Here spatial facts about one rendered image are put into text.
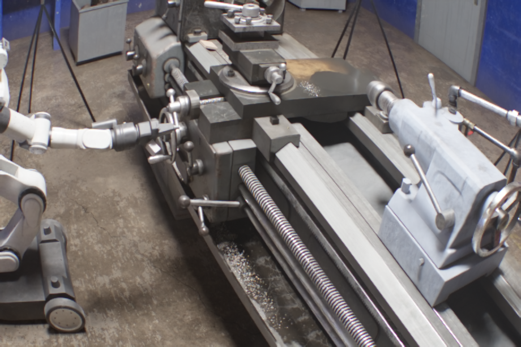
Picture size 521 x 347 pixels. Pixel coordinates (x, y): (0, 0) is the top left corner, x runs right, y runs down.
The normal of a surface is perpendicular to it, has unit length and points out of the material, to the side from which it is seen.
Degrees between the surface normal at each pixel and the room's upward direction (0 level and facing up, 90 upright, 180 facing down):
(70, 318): 90
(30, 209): 90
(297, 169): 36
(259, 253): 0
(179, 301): 0
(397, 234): 90
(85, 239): 0
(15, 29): 90
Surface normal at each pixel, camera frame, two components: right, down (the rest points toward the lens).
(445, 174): -0.90, 0.04
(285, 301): 0.07, -0.83
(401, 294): -0.48, -0.58
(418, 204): -0.80, -0.19
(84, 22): 0.47, 0.52
